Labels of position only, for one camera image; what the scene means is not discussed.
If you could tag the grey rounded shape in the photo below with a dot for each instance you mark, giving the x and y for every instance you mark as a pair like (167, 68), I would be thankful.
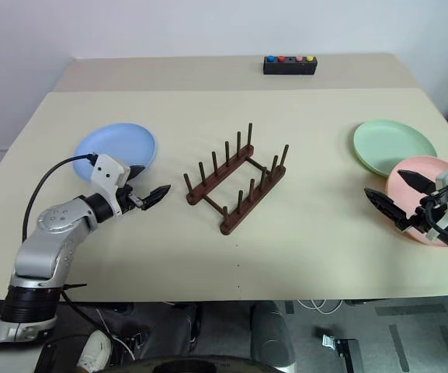
(272, 334)

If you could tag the blue plastic plate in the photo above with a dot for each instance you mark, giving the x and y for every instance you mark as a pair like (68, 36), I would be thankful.
(119, 143)

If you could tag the dark rounded shape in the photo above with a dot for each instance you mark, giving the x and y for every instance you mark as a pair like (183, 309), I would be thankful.
(177, 330)

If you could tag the white shoe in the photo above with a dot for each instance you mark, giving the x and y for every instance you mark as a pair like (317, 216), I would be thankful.
(93, 349)

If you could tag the green plastic plate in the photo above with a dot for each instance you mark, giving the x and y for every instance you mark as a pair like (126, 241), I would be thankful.
(390, 143)

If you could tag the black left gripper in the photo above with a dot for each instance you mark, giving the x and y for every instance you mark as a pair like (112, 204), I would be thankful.
(129, 201)

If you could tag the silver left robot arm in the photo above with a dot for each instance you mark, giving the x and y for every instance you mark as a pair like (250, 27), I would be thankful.
(49, 248)

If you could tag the cream table mat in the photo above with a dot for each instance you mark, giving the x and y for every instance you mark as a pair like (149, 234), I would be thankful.
(208, 264)

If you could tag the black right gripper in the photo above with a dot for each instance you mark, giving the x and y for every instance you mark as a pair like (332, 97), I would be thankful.
(425, 213)

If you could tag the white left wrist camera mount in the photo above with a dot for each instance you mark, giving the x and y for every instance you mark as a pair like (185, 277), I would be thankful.
(107, 171)

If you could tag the dark round disc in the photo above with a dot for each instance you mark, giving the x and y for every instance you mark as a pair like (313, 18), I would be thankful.
(200, 365)

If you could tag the pink-red plastic plate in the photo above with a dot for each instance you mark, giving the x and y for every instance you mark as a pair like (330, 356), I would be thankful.
(407, 198)

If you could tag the brown wooden dish rack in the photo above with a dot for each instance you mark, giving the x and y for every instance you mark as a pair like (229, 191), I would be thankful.
(247, 210)

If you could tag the black button box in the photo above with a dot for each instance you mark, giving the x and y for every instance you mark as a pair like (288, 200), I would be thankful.
(289, 69)

